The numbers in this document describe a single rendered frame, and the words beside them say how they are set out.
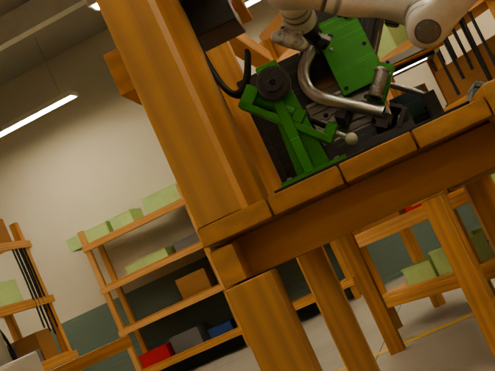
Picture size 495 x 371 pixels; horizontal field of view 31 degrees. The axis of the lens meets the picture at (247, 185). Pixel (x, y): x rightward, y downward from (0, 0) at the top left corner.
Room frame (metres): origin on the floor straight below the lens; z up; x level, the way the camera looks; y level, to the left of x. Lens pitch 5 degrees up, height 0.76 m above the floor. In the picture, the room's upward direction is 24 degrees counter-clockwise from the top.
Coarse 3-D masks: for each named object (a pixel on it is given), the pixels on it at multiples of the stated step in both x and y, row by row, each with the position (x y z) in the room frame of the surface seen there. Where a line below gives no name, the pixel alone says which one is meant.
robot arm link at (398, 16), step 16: (336, 0) 1.83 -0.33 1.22; (352, 0) 1.83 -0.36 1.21; (368, 0) 1.85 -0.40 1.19; (384, 0) 1.87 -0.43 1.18; (400, 0) 1.88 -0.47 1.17; (416, 0) 1.87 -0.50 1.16; (352, 16) 1.87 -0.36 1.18; (368, 16) 1.88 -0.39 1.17; (384, 16) 1.90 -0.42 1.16; (400, 16) 1.90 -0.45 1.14
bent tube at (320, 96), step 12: (312, 48) 2.15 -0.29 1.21; (312, 60) 2.16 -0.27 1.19; (300, 72) 2.14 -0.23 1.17; (300, 84) 2.14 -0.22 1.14; (312, 84) 2.14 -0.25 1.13; (312, 96) 2.13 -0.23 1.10; (324, 96) 2.12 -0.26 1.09; (336, 96) 2.11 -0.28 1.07; (348, 108) 2.10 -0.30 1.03; (360, 108) 2.09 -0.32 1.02; (372, 108) 2.08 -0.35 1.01; (384, 108) 2.10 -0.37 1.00
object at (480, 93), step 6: (486, 84) 1.51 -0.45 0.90; (492, 84) 1.51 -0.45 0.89; (480, 90) 1.54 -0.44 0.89; (486, 90) 1.51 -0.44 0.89; (492, 90) 1.51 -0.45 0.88; (474, 96) 1.63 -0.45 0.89; (480, 96) 1.57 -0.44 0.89; (486, 96) 1.52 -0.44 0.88; (492, 96) 1.51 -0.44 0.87; (492, 102) 1.51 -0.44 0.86; (492, 108) 1.52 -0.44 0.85; (492, 120) 1.56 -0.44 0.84; (480, 126) 1.72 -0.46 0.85; (492, 126) 1.59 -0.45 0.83; (480, 174) 2.05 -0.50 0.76; (486, 174) 1.96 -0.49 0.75; (468, 180) 2.32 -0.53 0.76; (474, 180) 2.23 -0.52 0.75; (456, 186) 2.71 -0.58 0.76
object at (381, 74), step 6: (378, 66) 2.10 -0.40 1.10; (378, 72) 2.10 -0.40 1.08; (384, 72) 2.10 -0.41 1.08; (378, 78) 2.10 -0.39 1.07; (384, 78) 2.10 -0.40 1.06; (372, 84) 2.10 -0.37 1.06; (378, 84) 2.09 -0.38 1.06; (384, 84) 2.10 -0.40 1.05; (372, 90) 2.09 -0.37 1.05; (378, 90) 2.09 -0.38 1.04; (384, 90) 2.10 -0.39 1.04; (378, 96) 2.09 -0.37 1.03
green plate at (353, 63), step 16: (336, 16) 2.19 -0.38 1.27; (336, 32) 2.18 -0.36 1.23; (352, 32) 2.17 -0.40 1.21; (336, 48) 2.17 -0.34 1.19; (352, 48) 2.16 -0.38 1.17; (368, 48) 2.15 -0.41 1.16; (336, 64) 2.16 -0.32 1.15; (352, 64) 2.15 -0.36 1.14; (368, 64) 2.15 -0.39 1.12; (336, 80) 2.16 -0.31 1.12; (352, 80) 2.15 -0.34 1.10; (368, 80) 2.14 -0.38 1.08
